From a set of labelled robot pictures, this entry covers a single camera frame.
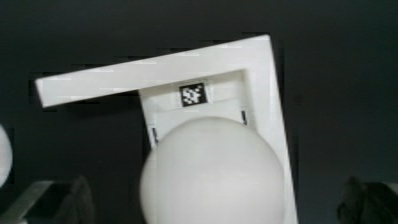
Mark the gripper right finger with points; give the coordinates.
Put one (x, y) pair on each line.
(368, 205)

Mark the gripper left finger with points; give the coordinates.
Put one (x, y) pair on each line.
(54, 203)

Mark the white lamp shade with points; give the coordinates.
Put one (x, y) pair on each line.
(6, 156)

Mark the white lamp bulb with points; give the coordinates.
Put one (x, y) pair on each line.
(212, 178)

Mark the white lamp base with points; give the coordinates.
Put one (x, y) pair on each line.
(203, 97)

